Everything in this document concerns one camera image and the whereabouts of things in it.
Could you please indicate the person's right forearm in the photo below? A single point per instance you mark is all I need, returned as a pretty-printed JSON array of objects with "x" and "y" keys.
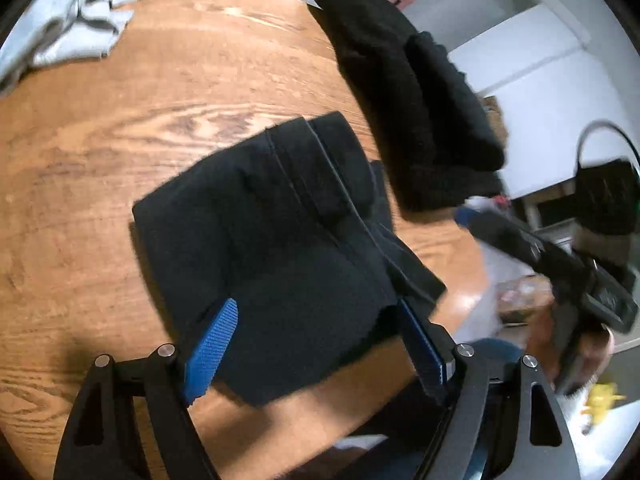
[{"x": 575, "y": 420}]

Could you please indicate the black shirt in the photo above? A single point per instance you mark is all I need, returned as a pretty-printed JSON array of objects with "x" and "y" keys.
[{"x": 280, "y": 250}]

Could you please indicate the black fleece jacket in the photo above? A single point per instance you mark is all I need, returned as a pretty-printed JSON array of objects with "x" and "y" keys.
[{"x": 400, "y": 95}]

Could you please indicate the yellow plush toy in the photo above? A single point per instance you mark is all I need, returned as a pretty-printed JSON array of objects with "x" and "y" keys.
[{"x": 602, "y": 402}]

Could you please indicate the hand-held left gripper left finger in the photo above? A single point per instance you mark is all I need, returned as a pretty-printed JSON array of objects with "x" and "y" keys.
[{"x": 212, "y": 350}]

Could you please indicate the person's right hand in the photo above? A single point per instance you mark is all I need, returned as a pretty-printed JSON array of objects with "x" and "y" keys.
[{"x": 597, "y": 352}]

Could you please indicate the light grey sweatshirt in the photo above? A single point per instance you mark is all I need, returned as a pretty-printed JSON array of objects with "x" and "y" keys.
[{"x": 70, "y": 25}]

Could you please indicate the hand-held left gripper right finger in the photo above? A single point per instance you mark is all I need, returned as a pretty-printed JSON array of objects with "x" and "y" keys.
[{"x": 422, "y": 350}]

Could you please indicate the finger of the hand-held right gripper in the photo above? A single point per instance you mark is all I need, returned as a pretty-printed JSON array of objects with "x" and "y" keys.
[{"x": 505, "y": 237}]

